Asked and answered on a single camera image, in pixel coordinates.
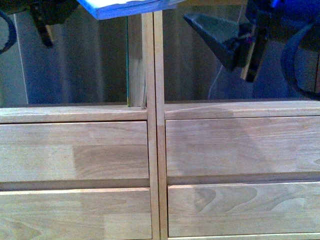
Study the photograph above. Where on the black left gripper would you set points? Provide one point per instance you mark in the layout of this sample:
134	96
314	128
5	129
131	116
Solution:
43	13

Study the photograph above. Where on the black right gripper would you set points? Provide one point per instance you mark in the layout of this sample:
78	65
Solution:
239	45

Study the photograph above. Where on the blue book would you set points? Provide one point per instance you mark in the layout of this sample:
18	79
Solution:
109	9

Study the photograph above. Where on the left wooden shelf cabinet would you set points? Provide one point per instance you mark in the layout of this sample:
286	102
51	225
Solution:
82	78

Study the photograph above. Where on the wooden shelf cabinet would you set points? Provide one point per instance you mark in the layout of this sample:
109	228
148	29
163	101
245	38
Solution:
82	78
191	83

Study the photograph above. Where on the right wooden shelf cabinet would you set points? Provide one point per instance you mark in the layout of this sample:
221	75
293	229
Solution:
191	83

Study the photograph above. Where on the right cabinet upper drawer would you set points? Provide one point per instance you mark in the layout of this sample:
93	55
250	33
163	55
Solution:
242	146

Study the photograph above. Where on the cabinet drawer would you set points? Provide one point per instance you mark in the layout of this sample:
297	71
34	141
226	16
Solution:
242	146
76	214
35	152
243	209

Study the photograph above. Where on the left cabinet upper drawer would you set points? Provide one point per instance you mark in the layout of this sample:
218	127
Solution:
35	152

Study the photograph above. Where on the right cabinet lower drawer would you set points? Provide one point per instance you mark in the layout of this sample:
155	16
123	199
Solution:
243	209

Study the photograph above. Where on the left cabinet lower drawer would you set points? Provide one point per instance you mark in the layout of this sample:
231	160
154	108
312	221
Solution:
76	214

